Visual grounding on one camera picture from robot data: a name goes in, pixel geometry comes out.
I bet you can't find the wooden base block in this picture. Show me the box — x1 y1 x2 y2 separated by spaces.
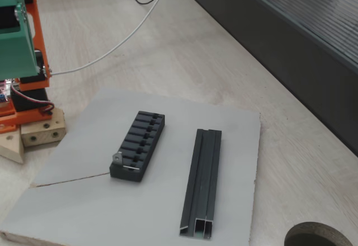
21 107 67 148

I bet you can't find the red white servo wire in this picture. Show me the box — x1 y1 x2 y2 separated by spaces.
11 86 55 116

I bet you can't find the black slotted plastic block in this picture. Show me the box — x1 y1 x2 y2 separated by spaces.
109 110 166 184

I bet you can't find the white usb cable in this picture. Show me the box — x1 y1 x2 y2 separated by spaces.
51 0 175 76

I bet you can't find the light wooden wedge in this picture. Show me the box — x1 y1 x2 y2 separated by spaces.
0 128 25 165

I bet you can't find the dark aluminium profile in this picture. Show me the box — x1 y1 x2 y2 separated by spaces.
178 128 223 240

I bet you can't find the grey topped wooden board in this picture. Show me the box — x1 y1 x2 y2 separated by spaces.
0 87 261 246

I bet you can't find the small silver metal bracket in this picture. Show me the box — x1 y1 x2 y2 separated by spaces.
112 151 140 171

